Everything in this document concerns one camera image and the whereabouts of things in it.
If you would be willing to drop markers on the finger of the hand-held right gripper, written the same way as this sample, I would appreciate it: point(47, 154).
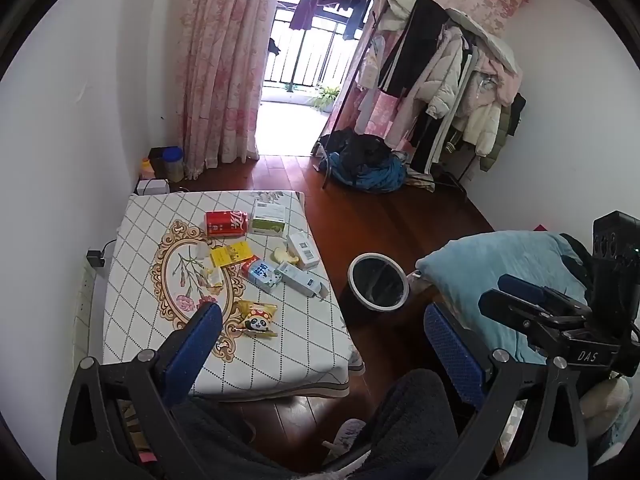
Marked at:
point(510, 310)
point(525, 287)

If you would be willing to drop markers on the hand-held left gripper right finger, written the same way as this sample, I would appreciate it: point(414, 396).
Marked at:
point(455, 355)

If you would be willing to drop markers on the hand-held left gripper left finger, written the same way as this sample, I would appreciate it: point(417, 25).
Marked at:
point(200, 332)

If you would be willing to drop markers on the green and white box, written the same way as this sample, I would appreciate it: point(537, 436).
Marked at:
point(267, 220)

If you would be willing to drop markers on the light blue pillow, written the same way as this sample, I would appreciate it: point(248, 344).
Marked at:
point(500, 255)

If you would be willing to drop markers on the panda snack packet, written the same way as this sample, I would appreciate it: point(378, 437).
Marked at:
point(257, 320)

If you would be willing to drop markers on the person's dark fleece pants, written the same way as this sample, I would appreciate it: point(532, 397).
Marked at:
point(410, 410)

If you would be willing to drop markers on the checked floral tablecloth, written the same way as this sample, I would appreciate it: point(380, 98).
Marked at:
point(280, 350)

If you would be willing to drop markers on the blue and white milk carton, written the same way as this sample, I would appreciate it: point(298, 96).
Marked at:
point(262, 275)

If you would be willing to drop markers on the cream cloth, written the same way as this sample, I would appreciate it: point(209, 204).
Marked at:
point(605, 405)

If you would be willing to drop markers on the grey shoe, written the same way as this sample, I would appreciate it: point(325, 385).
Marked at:
point(356, 360)

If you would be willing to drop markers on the red soda can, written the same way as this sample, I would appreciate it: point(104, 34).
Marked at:
point(225, 223)

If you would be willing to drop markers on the cream food scrap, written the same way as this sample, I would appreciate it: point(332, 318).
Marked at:
point(284, 256)

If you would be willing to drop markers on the long white teal box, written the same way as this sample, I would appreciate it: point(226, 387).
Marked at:
point(302, 280)

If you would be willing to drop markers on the white power strip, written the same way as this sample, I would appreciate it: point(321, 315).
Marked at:
point(84, 305)

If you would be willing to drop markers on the black power adapter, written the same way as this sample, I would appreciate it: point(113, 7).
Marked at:
point(95, 258)

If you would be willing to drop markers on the white barcode box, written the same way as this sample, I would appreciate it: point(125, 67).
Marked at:
point(302, 250)

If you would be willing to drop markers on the jar with blue lid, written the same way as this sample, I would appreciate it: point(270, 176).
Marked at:
point(174, 167)

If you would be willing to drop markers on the small orange bottle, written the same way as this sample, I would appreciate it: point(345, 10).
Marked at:
point(146, 169)

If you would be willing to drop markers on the black box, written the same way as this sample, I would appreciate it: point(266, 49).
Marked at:
point(156, 165)

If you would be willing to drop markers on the blue cloth pile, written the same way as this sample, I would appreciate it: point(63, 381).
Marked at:
point(375, 177)

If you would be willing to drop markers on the black clothing pile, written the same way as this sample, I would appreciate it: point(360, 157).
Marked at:
point(362, 147)

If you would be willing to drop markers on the row of hanging coats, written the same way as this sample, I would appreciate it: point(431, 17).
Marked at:
point(440, 75)

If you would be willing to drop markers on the black clothes rack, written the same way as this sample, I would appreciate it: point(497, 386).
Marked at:
point(350, 100)

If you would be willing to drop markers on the potted green plant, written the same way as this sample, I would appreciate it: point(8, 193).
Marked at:
point(325, 96)

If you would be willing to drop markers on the balcony railing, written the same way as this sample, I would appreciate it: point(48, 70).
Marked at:
point(300, 55)

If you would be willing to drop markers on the hanging maroon garment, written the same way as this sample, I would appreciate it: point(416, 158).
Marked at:
point(304, 10)

